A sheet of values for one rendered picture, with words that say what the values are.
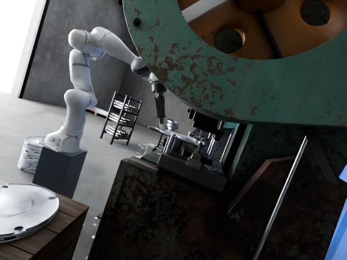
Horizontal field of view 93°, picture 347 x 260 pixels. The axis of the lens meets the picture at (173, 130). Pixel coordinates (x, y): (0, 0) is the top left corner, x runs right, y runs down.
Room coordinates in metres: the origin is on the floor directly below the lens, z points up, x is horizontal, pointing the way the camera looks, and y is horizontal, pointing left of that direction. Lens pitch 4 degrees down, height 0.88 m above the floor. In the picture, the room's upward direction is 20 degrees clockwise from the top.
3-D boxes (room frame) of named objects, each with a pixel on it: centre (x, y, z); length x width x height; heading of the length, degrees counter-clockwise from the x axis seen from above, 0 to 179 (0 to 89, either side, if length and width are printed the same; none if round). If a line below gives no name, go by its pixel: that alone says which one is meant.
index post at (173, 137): (0.77, -0.01, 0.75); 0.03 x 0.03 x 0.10; 80
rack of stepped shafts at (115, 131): (3.27, 1.04, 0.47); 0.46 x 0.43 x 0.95; 60
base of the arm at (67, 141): (1.04, 0.64, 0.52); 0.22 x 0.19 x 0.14; 90
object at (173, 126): (4.03, 0.04, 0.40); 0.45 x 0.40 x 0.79; 2
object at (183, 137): (0.94, -0.05, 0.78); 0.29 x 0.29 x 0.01
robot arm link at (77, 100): (1.00, 0.60, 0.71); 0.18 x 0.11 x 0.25; 3
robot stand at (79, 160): (1.04, 0.60, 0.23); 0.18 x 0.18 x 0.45; 0
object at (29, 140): (1.51, 1.09, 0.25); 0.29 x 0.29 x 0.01
